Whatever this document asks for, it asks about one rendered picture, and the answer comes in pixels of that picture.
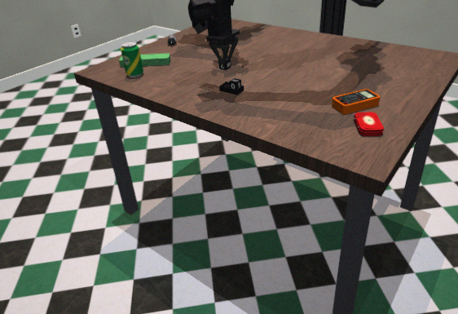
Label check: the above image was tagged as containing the green soda can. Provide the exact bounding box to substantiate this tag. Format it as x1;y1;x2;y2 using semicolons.
121;42;143;77

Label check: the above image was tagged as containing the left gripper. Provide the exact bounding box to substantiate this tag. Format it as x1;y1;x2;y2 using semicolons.
206;17;240;65

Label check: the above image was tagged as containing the orange multimeter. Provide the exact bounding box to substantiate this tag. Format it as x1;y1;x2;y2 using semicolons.
332;89;380;114

